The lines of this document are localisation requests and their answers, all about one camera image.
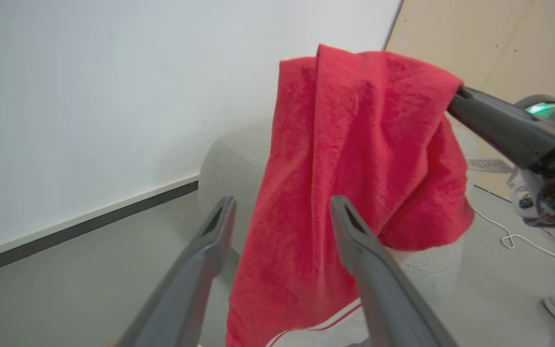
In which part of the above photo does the dark grey baseboard strip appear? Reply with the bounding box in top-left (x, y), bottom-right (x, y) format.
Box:
top-left (0, 180), bottom-right (199, 280)

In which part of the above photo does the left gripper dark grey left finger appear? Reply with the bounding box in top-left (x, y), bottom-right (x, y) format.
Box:
top-left (119, 195), bottom-right (238, 347)

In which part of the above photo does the red terry towel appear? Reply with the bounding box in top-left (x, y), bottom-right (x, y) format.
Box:
top-left (225, 43), bottom-right (476, 347)

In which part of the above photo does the white cable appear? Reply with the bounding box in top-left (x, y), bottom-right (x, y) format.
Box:
top-left (470, 206), bottom-right (555, 284)

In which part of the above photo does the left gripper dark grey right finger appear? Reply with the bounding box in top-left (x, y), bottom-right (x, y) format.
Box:
top-left (330, 195), bottom-right (457, 347)

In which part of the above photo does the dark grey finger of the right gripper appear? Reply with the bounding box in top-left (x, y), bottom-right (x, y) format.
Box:
top-left (446, 86), bottom-right (555, 175)

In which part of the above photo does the light grey round pouf seat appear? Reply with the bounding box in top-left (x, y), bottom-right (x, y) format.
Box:
top-left (198, 127), bottom-right (467, 305)

